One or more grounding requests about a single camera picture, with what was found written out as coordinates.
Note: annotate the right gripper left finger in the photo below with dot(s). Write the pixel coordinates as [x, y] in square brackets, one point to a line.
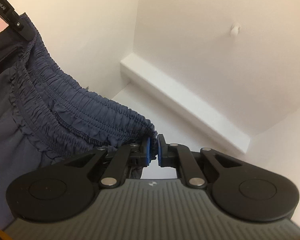
[126, 158]

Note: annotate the white ceiling lamp base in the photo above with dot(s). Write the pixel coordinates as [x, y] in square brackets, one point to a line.
[235, 29]

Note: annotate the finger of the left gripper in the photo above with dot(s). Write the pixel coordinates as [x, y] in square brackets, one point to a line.
[9, 15]

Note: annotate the navy blue elastic-waist shorts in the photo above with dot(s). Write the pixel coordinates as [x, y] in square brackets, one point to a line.
[46, 116]

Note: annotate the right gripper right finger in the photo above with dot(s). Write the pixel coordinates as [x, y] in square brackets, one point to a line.
[180, 157]

